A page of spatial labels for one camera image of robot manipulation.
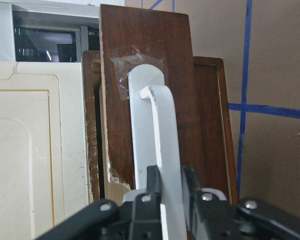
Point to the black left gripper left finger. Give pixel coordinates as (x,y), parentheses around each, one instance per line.
(146,209)

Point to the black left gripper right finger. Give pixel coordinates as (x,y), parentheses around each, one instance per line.
(204,208)

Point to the dark wooden drawer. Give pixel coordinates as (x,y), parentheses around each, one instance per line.
(150,109)

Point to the dark wooden drawer cabinet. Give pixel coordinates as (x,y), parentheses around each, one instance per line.
(215,125)

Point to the cream plastic storage box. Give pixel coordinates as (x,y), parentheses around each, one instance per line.
(43,160)

